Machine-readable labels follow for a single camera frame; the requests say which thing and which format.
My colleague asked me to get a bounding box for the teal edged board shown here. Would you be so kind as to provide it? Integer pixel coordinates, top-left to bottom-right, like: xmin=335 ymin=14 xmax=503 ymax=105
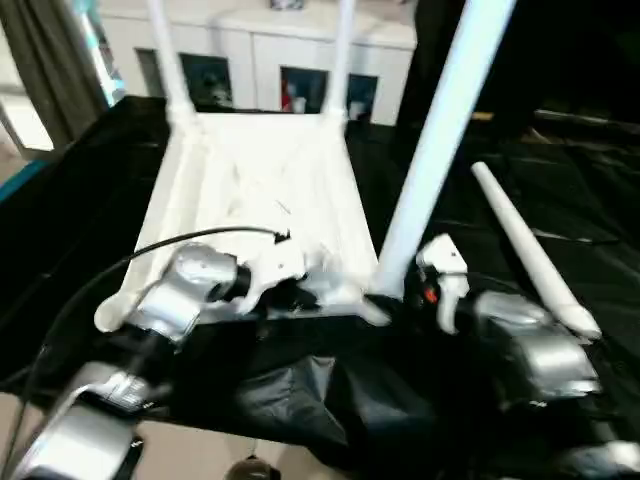
xmin=0 ymin=158 xmax=39 ymax=199

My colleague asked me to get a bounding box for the black plastic mat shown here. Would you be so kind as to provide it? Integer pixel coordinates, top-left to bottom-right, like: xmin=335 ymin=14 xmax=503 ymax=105
xmin=0 ymin=94 xmax=640 ymax=480

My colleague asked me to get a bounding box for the white plastic table leg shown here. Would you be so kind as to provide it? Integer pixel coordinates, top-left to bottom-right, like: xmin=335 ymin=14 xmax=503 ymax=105
xmin=470 ymin=161 xmax=603 ymax=341
xmin=324 ymin=0 xmax=359 ymax=122
xmin=373 ymin=0 xmax=519 ymax=302
xmin=146 ymin=0 xmax=200 ymax=124

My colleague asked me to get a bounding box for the white glass-door cabinet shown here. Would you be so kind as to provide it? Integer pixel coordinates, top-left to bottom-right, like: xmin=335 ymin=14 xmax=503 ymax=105
xmin=99 ymin=0 xmax=419 ymax=124

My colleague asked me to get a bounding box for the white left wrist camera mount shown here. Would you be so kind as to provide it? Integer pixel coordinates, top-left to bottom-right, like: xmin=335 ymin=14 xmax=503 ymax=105
xmin=243 ymin=232 xmax=309 ymax=317

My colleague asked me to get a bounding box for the dark rounded robot foot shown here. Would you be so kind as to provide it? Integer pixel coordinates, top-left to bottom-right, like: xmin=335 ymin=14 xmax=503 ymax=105
xmin=227 ymin=457 xmax=277 ymax=480

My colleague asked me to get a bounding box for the large black box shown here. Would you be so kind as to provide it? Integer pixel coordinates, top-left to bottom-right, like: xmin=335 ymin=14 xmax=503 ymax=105
xmin=397 ymin=0 xmax=640 ymax=132

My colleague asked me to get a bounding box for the grey-brown curtain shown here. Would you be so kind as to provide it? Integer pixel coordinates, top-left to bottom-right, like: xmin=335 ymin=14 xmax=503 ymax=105
xmin=0 ymin=0 xmax=109 ymax=147

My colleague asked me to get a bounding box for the white plastic table top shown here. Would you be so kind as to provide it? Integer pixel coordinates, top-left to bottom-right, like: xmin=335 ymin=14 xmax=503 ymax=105
xmin=94 ymin=108 xmax=395 ymax=335

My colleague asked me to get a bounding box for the light blue white panel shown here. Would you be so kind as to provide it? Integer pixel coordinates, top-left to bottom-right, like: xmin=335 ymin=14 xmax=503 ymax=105
xmin=77 ymin=0 xmax=126 ymax=109

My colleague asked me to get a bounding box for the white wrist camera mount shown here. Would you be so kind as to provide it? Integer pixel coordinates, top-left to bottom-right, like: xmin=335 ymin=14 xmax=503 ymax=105
xmin=414 ymin=233 xmax=469 ymax=336
xmin=243 ymin=232 xmax=309 ymax=317

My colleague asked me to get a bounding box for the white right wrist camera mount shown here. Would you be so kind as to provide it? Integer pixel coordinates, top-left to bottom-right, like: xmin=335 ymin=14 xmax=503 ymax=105
xmin=414 ymin=233 xmax=469 ymax=336

